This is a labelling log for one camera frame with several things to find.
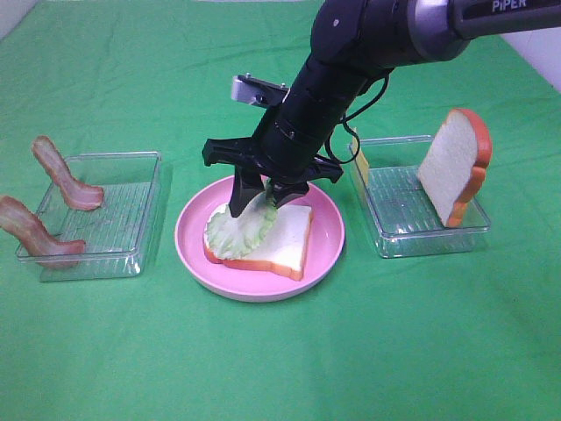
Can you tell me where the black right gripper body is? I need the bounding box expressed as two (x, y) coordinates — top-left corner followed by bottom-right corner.
(202, 105), (343, 184)

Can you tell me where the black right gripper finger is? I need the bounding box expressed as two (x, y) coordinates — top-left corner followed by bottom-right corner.
(270, 182), (309, 207)
(229, 166), (262, 218)

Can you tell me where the green lettuce leaf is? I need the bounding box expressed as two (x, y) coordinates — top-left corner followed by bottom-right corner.
(203, 182), (278, 260)

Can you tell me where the toast bread slice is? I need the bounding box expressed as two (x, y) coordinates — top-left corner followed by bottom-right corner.
(203, 204), (314, 281)
(417, 108), (493, 228)

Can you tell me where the bacon strip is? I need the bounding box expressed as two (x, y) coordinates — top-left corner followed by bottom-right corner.
(1, 196), (86, 269)
(32, 135), (104, 211)

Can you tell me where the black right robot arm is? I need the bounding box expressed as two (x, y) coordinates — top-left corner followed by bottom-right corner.
(202, 1), (560, 217)

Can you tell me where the pink round plate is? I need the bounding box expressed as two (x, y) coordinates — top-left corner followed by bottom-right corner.
(174, 176), (345, 303)

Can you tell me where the yellow cheese slice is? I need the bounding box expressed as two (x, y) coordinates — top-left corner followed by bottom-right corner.
(352, 134), (369, 191)

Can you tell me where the clear right plastic tray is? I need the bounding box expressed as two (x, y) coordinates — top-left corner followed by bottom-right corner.
(350, 135), (490, 258)

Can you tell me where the clear plastic tray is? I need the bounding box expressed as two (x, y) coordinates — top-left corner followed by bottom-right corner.
(350, 135), (490, 258)
(15, 152), (161, 282)

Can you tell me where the clear left plastic tray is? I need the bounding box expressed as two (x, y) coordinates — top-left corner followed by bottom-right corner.
(15, 152), (161, 282)

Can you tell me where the upright toast bread slice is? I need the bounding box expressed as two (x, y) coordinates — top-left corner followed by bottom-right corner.
(417, 108), (493, 228)

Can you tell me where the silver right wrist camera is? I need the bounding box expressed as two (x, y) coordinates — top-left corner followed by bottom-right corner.
(231, 73), (289, 108)

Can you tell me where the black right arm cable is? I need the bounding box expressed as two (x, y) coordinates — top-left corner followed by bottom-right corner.
(324, 72), (392, 164)

